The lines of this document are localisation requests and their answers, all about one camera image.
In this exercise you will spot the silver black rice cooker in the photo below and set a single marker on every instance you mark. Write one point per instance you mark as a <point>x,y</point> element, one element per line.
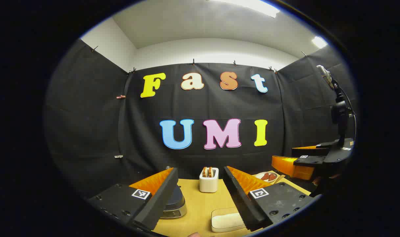
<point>176,204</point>

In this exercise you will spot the ceiling light panel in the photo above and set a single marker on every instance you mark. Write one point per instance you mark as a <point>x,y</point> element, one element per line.
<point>319,42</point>

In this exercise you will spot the clear tray of white rice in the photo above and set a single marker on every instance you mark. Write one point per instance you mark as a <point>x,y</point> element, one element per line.
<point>224,220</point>

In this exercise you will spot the black backdrop cloth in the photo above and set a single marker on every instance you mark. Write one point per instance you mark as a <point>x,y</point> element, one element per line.
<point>137,131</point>

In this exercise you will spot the toasted bread slice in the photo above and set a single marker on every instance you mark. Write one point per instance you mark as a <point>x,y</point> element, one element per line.
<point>211,171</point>
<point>204,171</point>

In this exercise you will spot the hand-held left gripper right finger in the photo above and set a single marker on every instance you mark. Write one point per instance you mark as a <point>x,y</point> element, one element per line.
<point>239,200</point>

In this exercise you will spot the white toaster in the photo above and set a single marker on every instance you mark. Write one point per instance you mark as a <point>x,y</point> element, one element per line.
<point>208,184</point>

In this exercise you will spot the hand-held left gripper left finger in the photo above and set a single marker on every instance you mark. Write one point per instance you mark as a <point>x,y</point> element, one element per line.
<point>160,200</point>

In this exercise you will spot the white round plate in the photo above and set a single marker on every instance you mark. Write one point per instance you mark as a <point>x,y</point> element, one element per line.
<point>259,176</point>

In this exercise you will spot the red meat slice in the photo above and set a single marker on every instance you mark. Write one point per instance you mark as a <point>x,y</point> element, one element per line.
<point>265,176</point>
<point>272,177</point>

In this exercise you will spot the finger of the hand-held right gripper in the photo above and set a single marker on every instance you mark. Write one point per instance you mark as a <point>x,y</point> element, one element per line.
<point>310,161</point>
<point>313,151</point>

